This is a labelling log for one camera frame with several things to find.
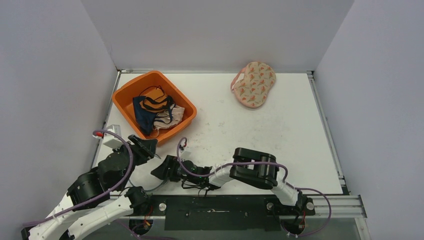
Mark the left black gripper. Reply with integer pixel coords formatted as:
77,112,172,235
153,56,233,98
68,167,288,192
114,134,158,191

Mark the white mesh laundry bag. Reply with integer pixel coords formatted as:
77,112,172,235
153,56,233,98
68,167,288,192
128,180,168,193

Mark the navy blue bra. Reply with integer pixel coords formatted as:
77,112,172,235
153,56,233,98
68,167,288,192
132,96,157,136

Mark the orange plastic tub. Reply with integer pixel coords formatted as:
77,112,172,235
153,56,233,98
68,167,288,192
111,70,197,146

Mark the floral padded bra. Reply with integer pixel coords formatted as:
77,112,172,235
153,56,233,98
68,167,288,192
230,61,276,109

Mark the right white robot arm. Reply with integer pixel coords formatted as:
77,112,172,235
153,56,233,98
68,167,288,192
150,147,316,216

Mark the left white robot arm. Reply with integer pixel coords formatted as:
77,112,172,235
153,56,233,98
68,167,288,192
21,130,158,240

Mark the beige bra in tub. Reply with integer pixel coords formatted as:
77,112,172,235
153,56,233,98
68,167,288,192
152,104,185,130

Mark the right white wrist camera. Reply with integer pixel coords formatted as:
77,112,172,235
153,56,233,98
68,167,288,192
178,150,192,162

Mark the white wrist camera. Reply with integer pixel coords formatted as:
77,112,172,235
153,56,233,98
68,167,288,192
178,150,192,162
93,124,123,150

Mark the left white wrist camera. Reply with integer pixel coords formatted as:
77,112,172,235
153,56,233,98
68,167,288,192
93,124,123,150

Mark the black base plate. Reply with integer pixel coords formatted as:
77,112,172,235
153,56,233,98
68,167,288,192
127,194,316,234

